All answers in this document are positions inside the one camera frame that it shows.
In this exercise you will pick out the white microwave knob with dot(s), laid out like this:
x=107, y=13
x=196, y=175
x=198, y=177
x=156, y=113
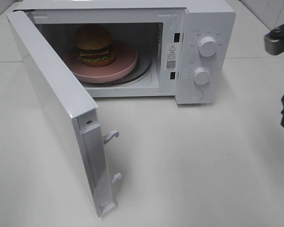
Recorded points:
x=201, y=76
x=207, y=45

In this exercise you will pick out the white microwave oven body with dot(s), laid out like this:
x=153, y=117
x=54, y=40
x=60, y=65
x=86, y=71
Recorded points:
x=166, y=31

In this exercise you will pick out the glass microwave turntable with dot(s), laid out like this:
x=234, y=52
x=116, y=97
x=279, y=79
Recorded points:
x=141, y=68

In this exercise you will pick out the lower white microwave knob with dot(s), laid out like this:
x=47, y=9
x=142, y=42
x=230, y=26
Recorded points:
x=201, y=76

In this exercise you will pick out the burger with lettuce and cheese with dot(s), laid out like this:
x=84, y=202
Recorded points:
x=94, y=45

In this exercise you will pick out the upper white microwave knob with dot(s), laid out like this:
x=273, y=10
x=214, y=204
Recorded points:
x=207, y=45

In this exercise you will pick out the round white door release button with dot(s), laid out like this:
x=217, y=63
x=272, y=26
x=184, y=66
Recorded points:
x=196, y=95

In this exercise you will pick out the pink round plate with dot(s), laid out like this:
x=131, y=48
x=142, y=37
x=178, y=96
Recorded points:
x=119, y=61

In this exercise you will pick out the white microwave door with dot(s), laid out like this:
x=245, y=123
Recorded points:
x=70, y=110

